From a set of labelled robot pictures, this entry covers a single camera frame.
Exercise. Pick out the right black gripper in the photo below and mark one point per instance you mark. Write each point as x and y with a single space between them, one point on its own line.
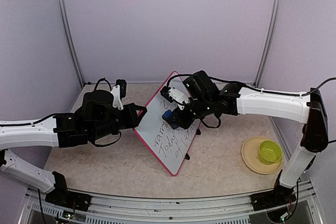
182 123

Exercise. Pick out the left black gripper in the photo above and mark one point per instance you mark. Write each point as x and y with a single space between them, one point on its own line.
134 121

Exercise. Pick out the blue whiteboard eraser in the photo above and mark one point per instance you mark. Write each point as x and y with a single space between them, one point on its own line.
167 115

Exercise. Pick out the pink framed whiteboard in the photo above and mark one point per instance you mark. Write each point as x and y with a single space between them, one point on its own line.
168 145

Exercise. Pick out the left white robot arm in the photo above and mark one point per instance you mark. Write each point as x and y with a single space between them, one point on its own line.
101 114

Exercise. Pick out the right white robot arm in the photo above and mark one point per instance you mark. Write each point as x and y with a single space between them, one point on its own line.
236 98

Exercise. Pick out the beige round plate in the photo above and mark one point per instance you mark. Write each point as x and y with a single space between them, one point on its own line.
250 156

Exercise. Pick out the lime green bowl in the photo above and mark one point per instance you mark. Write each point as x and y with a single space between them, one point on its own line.
269 152

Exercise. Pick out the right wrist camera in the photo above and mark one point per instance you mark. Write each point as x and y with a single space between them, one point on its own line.
174 95

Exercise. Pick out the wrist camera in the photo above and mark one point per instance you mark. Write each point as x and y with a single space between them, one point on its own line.
119 92
174 95

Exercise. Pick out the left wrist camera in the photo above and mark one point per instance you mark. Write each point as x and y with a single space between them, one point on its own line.
119 92

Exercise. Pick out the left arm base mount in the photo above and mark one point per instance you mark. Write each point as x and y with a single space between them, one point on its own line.
62 196

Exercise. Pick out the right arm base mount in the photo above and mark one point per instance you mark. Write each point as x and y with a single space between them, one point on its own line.
278 196

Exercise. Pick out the left aluminium frame post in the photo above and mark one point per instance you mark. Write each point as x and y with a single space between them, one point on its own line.
70 43

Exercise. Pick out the aluminium frame post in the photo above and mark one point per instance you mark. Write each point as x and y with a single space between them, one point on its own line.
70 43
268 42

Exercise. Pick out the right aluminium frame post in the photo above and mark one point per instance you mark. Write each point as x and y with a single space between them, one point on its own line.
268 42

